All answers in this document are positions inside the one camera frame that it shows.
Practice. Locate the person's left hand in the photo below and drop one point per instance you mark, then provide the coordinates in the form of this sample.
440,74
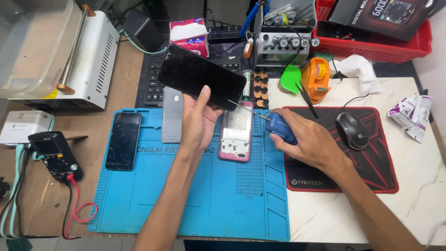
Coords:
195,125

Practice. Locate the person's right hand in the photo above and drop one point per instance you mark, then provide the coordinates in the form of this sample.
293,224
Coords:
313,143

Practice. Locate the black phone screen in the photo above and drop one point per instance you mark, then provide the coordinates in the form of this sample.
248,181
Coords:
195,73

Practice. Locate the silver phone back cover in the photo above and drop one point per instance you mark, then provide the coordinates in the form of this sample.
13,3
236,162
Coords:
172,118

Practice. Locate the black computer mouse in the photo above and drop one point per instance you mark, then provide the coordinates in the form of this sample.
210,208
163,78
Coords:
352,131

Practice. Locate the black tweezers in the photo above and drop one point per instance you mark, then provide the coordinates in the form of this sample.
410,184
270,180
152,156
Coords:
306,99

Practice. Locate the black keyboard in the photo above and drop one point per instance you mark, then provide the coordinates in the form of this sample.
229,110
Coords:
151,83

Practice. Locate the black red mouse pad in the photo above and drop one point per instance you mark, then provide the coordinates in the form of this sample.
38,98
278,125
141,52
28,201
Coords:
369,167

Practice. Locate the orange tape dispenser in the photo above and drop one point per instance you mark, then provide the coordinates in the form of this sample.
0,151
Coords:
313,80

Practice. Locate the green white tube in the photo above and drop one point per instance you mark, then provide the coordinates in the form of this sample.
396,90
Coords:
247,85

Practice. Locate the green plastic pry tool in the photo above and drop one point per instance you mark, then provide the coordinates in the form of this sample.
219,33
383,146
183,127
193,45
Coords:
291,78

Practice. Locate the black cracked phone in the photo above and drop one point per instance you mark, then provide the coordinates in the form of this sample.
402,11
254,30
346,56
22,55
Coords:
123,141

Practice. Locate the blue silicone repair mat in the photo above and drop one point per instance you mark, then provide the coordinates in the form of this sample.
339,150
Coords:
216,198

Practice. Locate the white crumpled tissue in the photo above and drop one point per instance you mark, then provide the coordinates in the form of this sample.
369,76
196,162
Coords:
359,71

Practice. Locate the pink tissue pack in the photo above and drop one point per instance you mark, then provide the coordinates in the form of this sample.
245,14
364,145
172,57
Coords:
190,36

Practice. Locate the small orange bottle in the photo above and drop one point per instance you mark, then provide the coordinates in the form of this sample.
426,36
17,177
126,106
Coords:
247,48

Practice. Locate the black USB hub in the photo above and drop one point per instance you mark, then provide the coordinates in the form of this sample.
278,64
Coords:
224,35

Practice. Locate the grey tool holder station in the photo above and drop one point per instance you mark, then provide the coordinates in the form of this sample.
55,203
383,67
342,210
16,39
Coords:
282,52

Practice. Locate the white grey glue tube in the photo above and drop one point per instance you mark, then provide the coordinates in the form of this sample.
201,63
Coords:
420,120

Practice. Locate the red plastic basket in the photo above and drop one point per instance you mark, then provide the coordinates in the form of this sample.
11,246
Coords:
372,50

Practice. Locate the black power adapter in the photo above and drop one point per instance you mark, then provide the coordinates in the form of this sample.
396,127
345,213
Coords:
139,28

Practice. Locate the white laminating machine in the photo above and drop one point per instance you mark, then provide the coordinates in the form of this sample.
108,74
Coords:
90,62

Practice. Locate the black digital multimeter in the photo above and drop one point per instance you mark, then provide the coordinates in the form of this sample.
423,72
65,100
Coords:
55,157

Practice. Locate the black multimeter box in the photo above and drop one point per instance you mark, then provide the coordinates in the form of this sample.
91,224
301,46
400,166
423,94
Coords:
383,17

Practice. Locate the white USB charger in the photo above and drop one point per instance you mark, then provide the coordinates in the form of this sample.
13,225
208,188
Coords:
26,125

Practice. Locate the pink phone frame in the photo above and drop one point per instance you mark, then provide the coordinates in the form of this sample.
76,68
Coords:
237,136

